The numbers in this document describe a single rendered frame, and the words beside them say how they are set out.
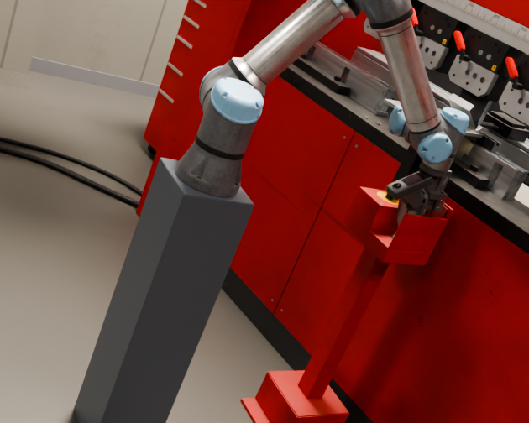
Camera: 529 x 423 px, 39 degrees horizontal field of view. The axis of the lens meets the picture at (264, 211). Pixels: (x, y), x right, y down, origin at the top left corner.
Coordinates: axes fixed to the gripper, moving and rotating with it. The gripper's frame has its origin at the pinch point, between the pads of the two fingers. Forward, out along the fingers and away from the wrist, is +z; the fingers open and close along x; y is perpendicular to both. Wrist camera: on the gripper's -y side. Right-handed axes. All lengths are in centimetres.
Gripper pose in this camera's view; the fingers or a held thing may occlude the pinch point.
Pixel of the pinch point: (400, 232)
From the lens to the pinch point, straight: 205.7
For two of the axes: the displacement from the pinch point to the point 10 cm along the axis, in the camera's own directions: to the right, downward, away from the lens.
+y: 8.5, 0.2, 5.2
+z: -2.8, 8.6, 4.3
